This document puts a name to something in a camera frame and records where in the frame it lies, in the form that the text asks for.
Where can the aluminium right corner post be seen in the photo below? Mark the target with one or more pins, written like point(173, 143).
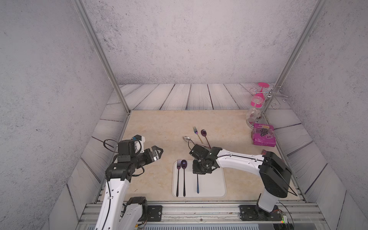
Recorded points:
point(318, 9)

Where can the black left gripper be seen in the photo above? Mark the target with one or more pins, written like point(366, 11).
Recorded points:
point(151, 158)

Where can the white rectangular tray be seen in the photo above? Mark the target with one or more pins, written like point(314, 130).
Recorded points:
point(211, 185)

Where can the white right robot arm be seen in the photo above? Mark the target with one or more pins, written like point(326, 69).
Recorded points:
point(273, 171)

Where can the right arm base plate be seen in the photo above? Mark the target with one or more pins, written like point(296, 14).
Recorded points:
point(255, 213)

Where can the clear wine glass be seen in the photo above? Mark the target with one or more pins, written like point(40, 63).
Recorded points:
point(252, 115)

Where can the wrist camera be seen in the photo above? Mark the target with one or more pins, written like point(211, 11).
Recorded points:
point(131, 147)
point(198, 152)

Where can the aluminium corner post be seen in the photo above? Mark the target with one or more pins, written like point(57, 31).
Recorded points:
point(318, 9)
point(100, 52)

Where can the magenta candy box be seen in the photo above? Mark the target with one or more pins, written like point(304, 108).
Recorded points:
point(263, 135)

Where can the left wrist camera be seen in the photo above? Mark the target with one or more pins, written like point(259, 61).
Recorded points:
point(131, 147)

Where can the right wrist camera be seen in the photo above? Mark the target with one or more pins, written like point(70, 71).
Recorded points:
point(198, 152)

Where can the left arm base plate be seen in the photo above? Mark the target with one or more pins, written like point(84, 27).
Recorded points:
point(151, 214)

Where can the maroon purple spoon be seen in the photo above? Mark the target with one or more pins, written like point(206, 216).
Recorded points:
point(204, 134)

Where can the rainbow iridescent fork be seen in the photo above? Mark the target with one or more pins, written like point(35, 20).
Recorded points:
point(196, 132)

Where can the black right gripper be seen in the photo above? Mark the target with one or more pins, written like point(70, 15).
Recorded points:
point(195, 171)

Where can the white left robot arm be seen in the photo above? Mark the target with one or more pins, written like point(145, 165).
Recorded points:
point(113, 214)

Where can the dark purple spoon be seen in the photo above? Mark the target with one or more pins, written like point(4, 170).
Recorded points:
point(184, 166)

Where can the pink wine glass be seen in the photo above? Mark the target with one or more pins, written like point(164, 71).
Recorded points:
point(258, 97)

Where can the aluminium front rail frame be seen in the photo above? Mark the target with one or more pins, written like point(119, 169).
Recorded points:
point(190, 215)

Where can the silver spoon pink handle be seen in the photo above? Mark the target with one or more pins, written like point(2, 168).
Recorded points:
point(186, 138)

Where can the dark purple fork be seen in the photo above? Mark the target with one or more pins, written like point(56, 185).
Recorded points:
point(178, 171)

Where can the metal glass rack stand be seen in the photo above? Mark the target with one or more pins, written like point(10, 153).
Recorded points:
point(270, 97)

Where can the aluminium left corner post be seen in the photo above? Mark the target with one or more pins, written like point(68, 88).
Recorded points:
point(100, 52)

